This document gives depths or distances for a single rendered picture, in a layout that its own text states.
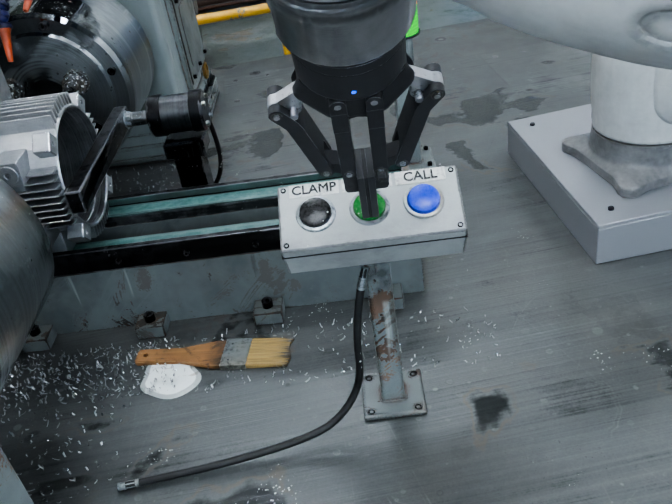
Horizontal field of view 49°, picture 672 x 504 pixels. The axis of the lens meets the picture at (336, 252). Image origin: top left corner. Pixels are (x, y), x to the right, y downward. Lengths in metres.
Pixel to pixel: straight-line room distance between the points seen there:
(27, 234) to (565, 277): 0.66
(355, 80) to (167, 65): 0.95
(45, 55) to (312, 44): 0.79
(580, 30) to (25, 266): 0.58
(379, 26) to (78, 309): 0.72
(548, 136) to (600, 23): 0.92
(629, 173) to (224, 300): 0.58
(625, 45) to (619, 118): 0.75
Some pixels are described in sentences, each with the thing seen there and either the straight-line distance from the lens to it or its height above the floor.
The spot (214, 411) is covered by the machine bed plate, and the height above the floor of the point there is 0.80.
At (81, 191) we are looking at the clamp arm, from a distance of 0.92.
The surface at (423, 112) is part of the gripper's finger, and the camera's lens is 0.55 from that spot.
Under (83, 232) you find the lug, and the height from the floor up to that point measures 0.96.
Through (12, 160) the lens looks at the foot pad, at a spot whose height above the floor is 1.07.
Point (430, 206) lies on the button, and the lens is 0.67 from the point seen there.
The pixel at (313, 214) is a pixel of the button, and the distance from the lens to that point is 0.67.
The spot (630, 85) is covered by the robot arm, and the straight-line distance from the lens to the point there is 1.05.
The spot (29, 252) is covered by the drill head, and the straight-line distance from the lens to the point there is 0.78.
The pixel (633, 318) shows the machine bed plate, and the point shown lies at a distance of 0.97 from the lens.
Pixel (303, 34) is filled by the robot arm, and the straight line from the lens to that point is 0.43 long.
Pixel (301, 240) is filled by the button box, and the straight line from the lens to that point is 0.67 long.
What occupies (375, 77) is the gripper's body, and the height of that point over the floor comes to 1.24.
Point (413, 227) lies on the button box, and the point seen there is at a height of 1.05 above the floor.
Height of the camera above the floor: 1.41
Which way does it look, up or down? 34 degrees down
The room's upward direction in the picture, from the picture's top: 9 degrees counter-clockwise
